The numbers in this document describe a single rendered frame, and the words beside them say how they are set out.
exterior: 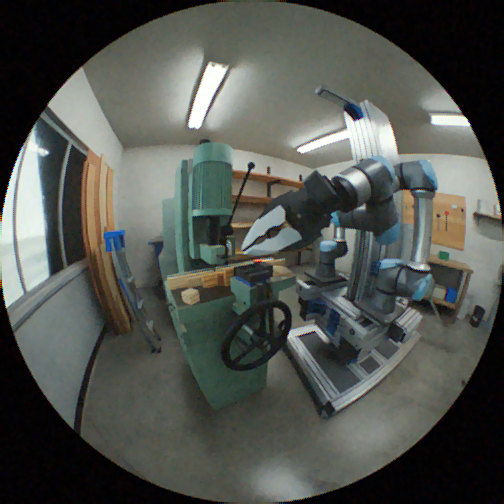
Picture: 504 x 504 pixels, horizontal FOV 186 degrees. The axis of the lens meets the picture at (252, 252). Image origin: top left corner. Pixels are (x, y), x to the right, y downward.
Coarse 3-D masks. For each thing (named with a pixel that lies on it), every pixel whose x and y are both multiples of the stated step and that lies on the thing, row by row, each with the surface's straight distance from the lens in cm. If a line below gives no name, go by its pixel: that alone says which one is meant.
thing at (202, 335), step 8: (168, 288) 98; (168, 296) 90; (176, 320) 70; (224, 320) 65; (232, 320) 66; (256, 320) 75; (184, 328) 63; (200, 328) 62; (208, 328) 63; (216, 328) 65; (224, 328) 67; (184, 336) 62; (192, 336) 63; (200, 336) 64; (208, 336) 66; (216, 336) 68; (192, 344) 66; (200, 344) 67
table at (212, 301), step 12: (276, 276) 80; (180, 288) 71; (192, 288) 69; (204, 288) 68; (216, 288) 67; (228, 288) 66; (180, 300) 61; (204, 300) 58; (216, 300) 58; (228, 300) 61; (180, 312) 56; (192, 312) 57; (204, 312) 59; (216, 312) 61; (240, 312) 57
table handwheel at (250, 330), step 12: (264, 300) 46; (276, 300) 48; (252, 312) 43; (264, 312) 47; (288, 312) 55; (240, 324) 42; (264, 324) 50; (288, 324) 60; (228, 336) 43; (252, 336) 52; (264, 336) 51; (228, 348) 46; (252, 348) 53; (276, 348) 64; (228, 360) 49; (264, 360) 63
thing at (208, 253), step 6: (204, 246) 70; (210, 246) 67; (216, 246) 67; (222, 246) 66; (204, 252) 71; (210, 252) 64; (216, 252) 65; (222, 252) 66; (204, 258) 72; (210, 258) 65; (216, 258) 66
